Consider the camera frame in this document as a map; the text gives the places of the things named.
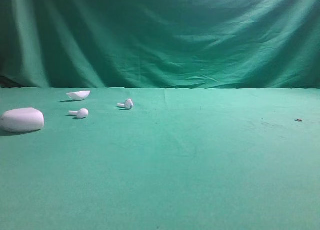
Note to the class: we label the white earbud near case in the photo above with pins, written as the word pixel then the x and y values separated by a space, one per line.
pixel 80 114

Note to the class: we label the white earbud case lid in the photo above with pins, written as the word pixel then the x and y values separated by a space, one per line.
pixel 78 95

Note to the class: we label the white earbud case body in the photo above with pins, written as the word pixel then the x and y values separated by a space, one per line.
pixel 22 120

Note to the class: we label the white earbud with dark tip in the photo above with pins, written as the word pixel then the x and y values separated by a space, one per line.
pixel 128 104

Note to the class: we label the green backdrop cloth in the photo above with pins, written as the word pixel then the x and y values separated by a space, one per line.
pixel 192 44

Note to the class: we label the green table cloth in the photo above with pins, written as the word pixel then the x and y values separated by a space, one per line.
pixel 180 159

